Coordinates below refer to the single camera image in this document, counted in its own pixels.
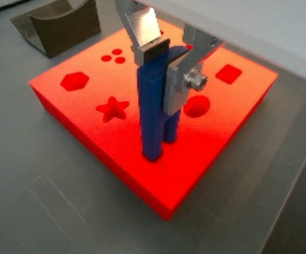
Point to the dark grey curved holder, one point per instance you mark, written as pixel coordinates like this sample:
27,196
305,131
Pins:
55,27

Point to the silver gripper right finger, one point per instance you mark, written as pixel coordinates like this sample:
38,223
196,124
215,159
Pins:
184,74

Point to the red shape-sorting block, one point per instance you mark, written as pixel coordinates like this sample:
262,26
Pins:
106,101

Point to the blue square-circle peg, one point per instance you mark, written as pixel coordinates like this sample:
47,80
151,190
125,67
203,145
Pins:
159,126

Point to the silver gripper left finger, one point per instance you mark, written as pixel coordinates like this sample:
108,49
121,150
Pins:
141,25

